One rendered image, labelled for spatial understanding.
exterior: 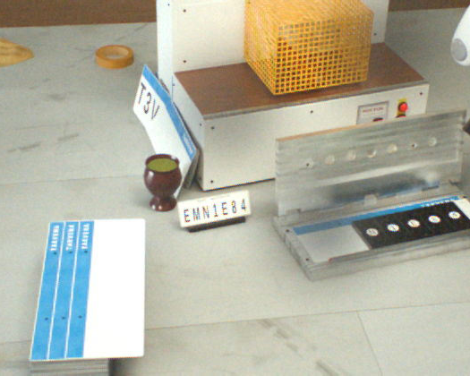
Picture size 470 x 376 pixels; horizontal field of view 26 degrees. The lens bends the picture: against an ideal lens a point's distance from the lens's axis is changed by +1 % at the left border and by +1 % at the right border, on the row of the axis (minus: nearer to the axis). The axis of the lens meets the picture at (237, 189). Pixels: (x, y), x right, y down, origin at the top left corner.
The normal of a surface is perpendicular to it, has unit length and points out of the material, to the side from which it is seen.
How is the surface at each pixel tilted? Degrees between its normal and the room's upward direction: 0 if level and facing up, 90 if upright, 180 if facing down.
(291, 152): 83
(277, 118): 90
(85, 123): 0
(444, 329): 0
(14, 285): 0
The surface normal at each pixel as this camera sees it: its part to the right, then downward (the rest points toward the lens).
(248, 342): 0.03, -0.83
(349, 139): 0.35, 0.42
